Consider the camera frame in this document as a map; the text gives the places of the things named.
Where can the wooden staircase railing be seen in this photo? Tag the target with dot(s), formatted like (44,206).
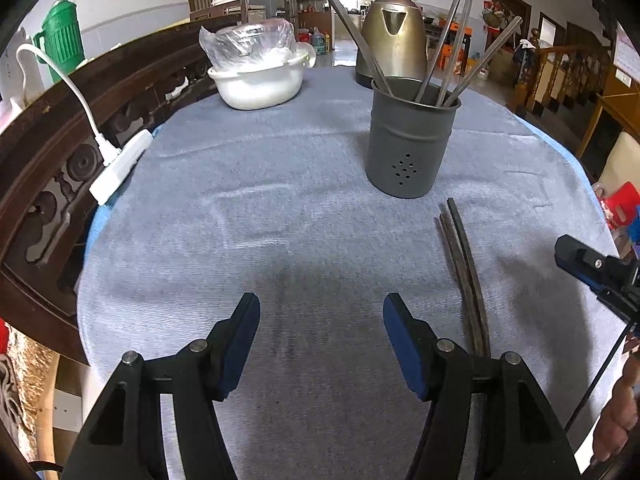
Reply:
(565,75)

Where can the white power strip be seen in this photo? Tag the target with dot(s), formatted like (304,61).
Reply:
(120,167)

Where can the large water jug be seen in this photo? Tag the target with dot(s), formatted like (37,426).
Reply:
(320,42)

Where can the dark metal chopstick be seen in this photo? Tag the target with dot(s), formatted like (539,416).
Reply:
(457,45)
(350,27)
(487,55)
(468,260)
(453,260)
(440,45)

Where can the blue table cover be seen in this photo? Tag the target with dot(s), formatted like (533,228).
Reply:
(560,137)

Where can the gold electric kettle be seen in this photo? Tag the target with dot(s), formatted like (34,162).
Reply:
(395,35)

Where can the green thermos jug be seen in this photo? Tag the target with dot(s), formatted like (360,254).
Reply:
(57,42)

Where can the grey tablecloth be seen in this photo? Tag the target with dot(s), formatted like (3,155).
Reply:
(300,210)

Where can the person's right hand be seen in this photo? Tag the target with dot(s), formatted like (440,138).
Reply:
(620,410)

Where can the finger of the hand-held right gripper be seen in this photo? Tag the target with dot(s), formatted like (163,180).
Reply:
(575,255)

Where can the white fan heater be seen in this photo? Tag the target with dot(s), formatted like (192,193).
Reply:
(7,115)

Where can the white bucket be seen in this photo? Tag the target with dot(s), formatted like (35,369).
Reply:
(230,0)

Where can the red plastic stool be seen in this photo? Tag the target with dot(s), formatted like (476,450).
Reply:
(622,205)

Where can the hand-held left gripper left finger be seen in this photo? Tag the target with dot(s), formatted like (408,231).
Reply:
(240,350)

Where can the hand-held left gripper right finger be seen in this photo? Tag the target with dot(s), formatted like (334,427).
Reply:
(402,355)

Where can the grey metal chopstick holder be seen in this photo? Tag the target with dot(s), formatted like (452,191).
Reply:
(410,145)

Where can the white plastic basin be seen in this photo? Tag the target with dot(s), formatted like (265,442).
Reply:
(260,85)

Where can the clear plastic bag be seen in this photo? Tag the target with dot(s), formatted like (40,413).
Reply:
(245,42)

